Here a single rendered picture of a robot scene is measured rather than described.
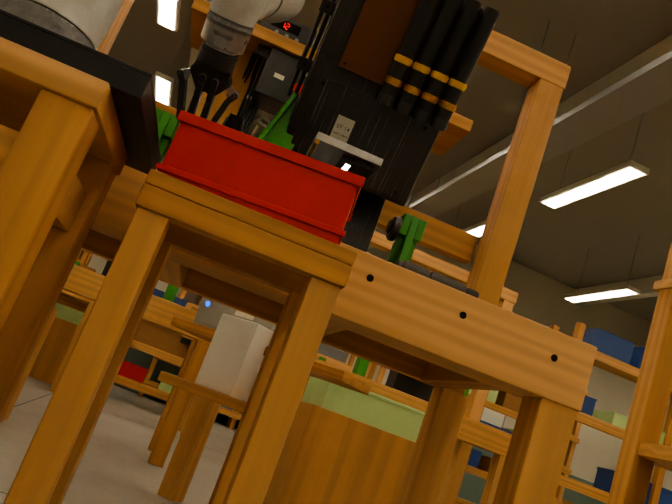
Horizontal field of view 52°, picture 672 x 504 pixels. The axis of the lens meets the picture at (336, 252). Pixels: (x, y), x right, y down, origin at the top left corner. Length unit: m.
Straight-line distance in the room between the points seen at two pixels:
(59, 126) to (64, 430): 0.41
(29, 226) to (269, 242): 0.34
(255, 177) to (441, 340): 0.59
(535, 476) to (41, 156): 1.15
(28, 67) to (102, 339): 0.38
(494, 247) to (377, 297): 0.85
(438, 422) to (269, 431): 1.14
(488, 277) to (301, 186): 1.20
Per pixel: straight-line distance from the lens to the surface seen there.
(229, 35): 1.36
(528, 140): 2.39
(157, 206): 1.06
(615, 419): 7.00
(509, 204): 2.29
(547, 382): 1.59
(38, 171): 0.95
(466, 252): 2.30
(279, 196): 1.10
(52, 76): 0.98
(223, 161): 1.12
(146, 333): 8.65
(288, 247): 1.06
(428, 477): 2.13
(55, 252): 1.17
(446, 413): 2.14
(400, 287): 1.47
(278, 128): 1.75
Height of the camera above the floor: 0.54
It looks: 14 degrees up
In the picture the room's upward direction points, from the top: 20 degrees clockwise
